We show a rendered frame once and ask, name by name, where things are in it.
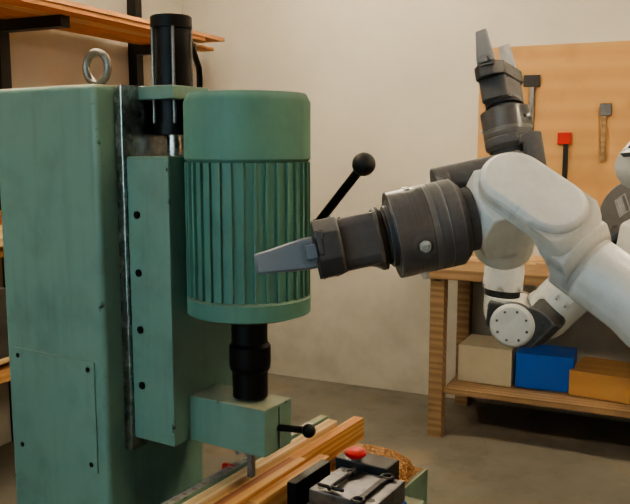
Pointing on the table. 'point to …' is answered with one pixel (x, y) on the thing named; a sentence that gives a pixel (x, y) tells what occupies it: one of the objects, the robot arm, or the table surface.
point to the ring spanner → (372, 488)
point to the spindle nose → (250, 361)
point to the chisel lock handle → (298, 429)
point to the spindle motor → (245, 202)
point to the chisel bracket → (239, 421)
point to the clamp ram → (298, 493)
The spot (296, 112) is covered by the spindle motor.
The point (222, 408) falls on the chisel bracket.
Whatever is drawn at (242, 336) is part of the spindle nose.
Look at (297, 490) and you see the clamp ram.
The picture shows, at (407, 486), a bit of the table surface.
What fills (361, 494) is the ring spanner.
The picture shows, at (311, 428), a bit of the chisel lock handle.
